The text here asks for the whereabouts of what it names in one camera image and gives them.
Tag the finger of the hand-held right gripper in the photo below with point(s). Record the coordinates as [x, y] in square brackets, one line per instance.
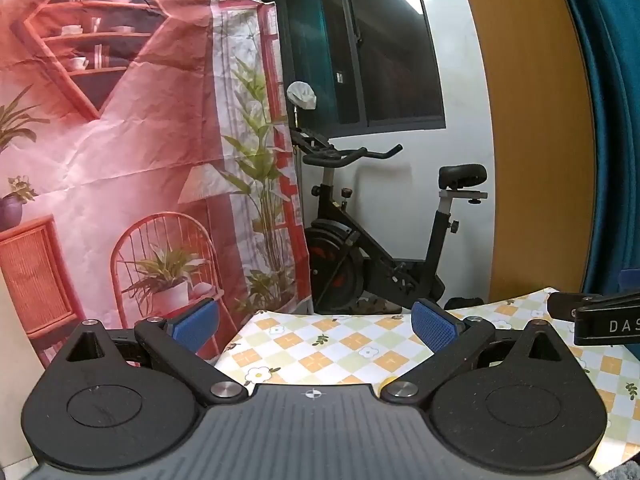
[565, 305]

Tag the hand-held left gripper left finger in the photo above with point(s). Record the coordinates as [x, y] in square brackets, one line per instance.
[192, 322]

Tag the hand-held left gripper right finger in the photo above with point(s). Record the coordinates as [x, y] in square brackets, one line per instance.
[435, 325]

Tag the dark low object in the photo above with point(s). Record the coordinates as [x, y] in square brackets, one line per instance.
[462, 303]

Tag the black exercise bike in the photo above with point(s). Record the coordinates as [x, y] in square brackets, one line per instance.
[380, 255]

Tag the checkered floral tablecloth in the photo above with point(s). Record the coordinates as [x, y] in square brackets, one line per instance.
[320, 340]

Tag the grey-blue fluffy blanket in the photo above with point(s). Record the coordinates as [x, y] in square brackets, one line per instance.
[625, 472]

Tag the orange wooden panel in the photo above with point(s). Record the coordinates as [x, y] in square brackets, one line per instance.
[530, 135]

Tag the teal curtain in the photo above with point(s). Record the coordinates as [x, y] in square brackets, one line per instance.
[620, 110]

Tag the pink printed backdrop cloth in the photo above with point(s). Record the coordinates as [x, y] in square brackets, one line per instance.
[150, 110]

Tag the white cap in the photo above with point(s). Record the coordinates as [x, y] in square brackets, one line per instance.
[301, 95]

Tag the dark framed window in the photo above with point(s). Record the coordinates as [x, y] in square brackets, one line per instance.
[390, 60]

